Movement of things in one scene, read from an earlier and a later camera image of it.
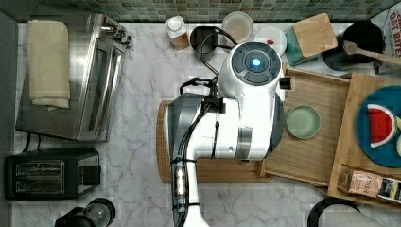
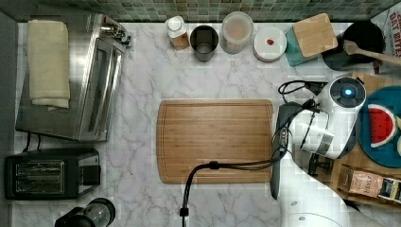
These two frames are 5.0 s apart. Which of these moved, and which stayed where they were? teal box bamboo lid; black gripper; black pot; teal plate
Moved: black gripper
Stayed: teal plate; black pot; teal box bamboo lid
